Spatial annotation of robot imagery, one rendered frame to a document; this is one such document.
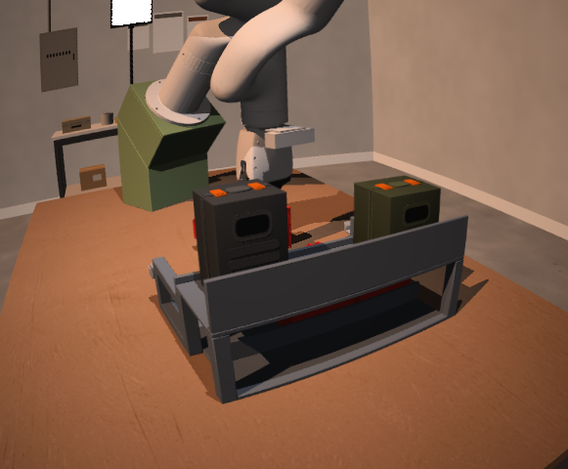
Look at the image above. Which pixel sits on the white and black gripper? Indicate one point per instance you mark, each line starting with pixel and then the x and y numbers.
pixel 254 161

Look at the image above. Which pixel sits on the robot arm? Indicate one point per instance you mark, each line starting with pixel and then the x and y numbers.
pixel 257 48

